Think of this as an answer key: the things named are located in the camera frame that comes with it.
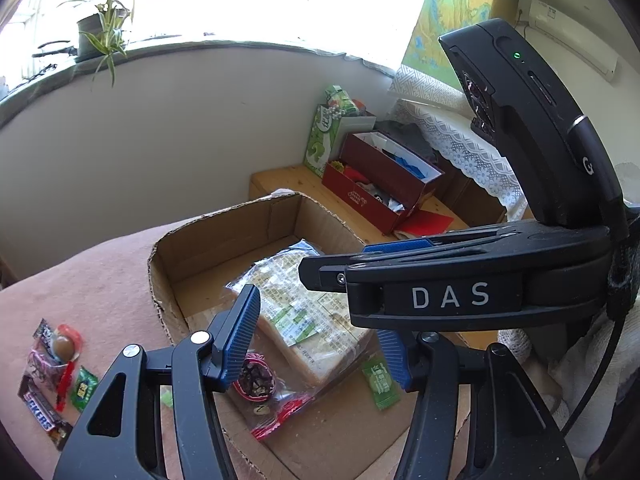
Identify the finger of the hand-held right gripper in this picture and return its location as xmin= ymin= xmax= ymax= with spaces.
xmin=298 ymin=241 xmax=507 ymax=291
xmin=362 ymin=220 xmax=534 ymax=255

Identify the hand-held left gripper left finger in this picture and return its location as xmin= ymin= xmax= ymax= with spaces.
xmin=52 ymin=284 xmax=262 ymax=480

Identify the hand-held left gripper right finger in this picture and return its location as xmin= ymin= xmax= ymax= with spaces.
xmin=377 ymin=330 xmax=586 ymax=480

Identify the cardboard box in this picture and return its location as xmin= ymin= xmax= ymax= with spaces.
xmin=146 ymin=192 xmax=471 ymax=480

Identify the brown egg snack packet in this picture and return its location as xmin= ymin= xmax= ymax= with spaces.
xmin=52 ymin=324 xmax=85 ymax=363

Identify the brown printed chocolate bar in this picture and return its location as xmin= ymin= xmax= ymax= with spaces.
xmin=17 ymin=377 xmax=66 ymax=433

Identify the person's right hand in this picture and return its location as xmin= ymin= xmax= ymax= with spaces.
xmin=502 ymin=304 xmax=640 ymax=442

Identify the red paper sheet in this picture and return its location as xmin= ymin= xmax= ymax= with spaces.
xmin=395 ymin=210 xmax=453 ymax=241

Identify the dark red dried fruit packet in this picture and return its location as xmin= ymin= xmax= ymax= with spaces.
xmin=231 ymin=352 xmax=316 ymax=442

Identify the clear sliced bread packet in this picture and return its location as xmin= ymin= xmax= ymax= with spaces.
xmin=225 ymin=240 xmax=373 ymax=388

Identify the white lace cloth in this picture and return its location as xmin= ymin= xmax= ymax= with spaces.
xmin=387 ymin=65 xmax=536 ymax=211

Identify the dark red shoe box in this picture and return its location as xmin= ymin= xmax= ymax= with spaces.
xmin=321 ymin=131 xmax=446 ymax=235

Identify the dark cloth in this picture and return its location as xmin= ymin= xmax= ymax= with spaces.
xmin=375 ymin=120 xmax=441 ymax=161

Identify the green printed carton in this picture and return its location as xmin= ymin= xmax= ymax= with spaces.
xmin=304 ymin=102 xmax=346 ymax=178

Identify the white air conditioner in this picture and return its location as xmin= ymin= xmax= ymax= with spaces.
xmin=527 ymin=0 xmax=619 ymax=81

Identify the green drink packet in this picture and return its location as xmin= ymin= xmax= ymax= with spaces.
xmin=324 ymin=85 xmax=367 ymax=119

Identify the red snack stick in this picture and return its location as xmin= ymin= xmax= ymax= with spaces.
xmin=55 ymin=360 xmax=78 ymax=411

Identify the black candy packet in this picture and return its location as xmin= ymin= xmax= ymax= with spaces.
xmin=32 ymin=317 xmax=56 ymax=346

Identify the small dark chocolate bar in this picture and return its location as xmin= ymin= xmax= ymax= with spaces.
xmin=47 ymin=420 xmax=75 ymax=452

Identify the pink patterned snack packet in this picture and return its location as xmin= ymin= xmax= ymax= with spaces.
xmin=25 ymin=347 xmax=68 ymax=391

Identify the potted spider plant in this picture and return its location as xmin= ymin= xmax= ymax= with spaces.
xmin=57 ymin=0 xmax=166 ymax=92

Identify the wall map poster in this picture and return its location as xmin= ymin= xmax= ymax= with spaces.
xmin=400 ymin=0 xmax=506 ymax=81

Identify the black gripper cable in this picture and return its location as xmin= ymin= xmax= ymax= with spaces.
xmin=560 ymin=240 xmax=632 ymax=433

